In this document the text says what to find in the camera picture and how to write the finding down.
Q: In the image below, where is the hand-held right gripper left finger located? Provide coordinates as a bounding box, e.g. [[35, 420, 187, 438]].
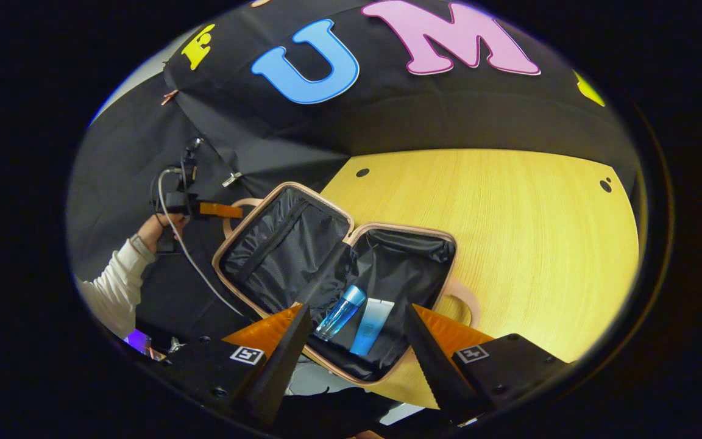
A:
[[165, 304, 314, 427]]

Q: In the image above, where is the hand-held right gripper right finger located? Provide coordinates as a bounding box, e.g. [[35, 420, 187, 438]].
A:
[[403, 303, 571, 427]]

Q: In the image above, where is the white blue cream tube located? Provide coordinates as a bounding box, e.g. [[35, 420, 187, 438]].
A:
[[349, 298, 395, 357]]

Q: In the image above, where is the blue cap glass bottle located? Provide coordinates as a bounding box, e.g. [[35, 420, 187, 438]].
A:
[[313, 285, 367, 342]]

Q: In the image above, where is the purple lit object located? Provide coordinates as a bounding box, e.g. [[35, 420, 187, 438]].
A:
[[124, 329, 152, 357]]

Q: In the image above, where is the black backdrop cloth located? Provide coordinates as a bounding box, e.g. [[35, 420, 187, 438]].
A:
[[68, 0, 641, 342]]

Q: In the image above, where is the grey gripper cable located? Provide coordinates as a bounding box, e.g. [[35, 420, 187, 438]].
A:
[[157, 168, 248, 319]]

